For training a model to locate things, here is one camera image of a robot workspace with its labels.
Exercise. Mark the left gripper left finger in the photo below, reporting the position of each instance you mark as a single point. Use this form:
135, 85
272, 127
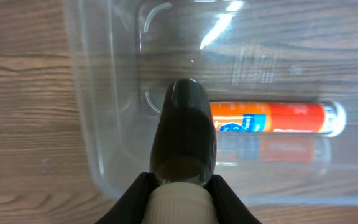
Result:
130, 208

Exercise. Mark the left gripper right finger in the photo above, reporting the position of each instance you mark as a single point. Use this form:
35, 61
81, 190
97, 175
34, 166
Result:
229, 208

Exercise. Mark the dark bottle white cap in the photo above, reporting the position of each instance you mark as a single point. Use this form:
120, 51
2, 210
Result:
183, 158

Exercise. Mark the orange tube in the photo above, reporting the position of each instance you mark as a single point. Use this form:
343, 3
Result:
327, 117

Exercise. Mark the clear plastic container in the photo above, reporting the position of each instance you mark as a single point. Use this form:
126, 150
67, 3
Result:
285, 74

